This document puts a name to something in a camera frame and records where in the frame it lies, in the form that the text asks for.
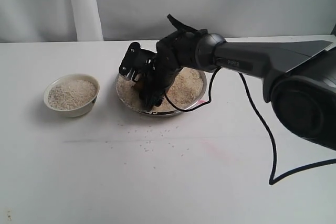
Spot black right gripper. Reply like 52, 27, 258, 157
139, 29, 207, 111

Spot brown wooden cup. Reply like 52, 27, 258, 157
132, 81, 144, 93

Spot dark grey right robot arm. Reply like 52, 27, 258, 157
140, 29, 335, 149

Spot rice heap on plate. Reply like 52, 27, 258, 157
116, 67, 204, 113

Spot small cream ceramic bowl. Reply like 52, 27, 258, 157
44, 73, 100, 118

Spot uncooked white rice grains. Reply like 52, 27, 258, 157
48, 80, 97, 110

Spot round steel plate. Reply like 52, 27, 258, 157
114, 67, 208, 118

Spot white backdrop curtain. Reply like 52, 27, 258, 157
1, 0, 335, 42

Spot black camera cable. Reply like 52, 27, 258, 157
162, 13, 336, 186

